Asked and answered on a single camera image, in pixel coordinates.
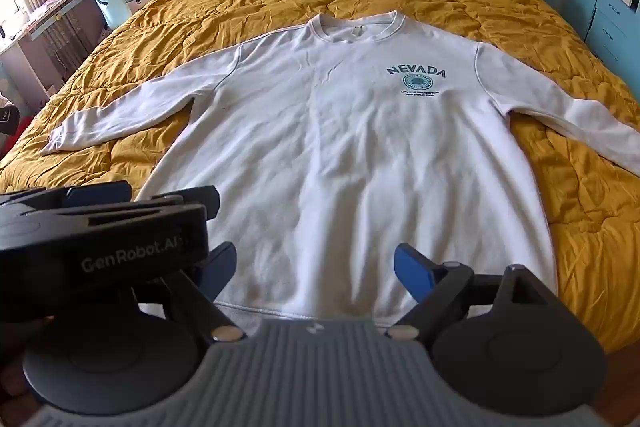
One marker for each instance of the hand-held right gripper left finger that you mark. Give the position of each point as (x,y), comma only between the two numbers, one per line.
(222,264)

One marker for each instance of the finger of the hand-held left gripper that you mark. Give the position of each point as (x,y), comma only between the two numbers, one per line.
(195,198)
(107,194)

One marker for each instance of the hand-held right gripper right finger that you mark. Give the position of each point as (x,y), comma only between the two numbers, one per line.
(412,272)

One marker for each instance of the white printed sweatshirt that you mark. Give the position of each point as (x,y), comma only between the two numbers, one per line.
(325,157)

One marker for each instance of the black object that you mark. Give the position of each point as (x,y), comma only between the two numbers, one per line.
(7,121)

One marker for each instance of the white desk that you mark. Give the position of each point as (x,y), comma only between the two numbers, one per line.
(45,19)

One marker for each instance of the window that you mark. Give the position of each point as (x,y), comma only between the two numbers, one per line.
(10,17)

